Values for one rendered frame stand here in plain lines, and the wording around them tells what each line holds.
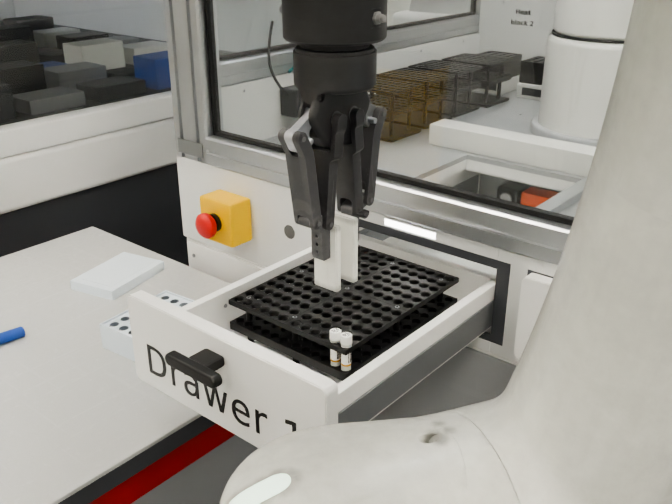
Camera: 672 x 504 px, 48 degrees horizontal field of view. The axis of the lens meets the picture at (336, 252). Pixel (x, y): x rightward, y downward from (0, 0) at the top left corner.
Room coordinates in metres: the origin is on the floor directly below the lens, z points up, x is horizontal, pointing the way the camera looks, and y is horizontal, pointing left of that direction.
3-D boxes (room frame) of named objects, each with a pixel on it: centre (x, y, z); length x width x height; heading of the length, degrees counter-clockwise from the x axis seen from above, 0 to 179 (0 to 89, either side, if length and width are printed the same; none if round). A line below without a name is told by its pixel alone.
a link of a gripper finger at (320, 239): (0.66, 0.02, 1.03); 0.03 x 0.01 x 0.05; 140
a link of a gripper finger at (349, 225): (0.70, -0.01, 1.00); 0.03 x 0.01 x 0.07; 50
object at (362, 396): (0.81, -0.02, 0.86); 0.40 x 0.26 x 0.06; 140
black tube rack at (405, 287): (0.81, -0.01, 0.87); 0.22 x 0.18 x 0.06; 140
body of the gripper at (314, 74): (0.69, 0.00, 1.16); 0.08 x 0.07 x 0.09; 140
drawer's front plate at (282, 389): (0.65, 0.11, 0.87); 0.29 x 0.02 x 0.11; 50
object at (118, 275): (1.12, 0.36, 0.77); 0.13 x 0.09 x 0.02; 153
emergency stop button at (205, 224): (1.07, 0.20, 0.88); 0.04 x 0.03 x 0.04; 50
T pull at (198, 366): (0.63, 0.13, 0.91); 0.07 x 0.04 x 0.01; 50
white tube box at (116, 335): (0.93, 0.25, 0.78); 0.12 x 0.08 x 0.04; 146
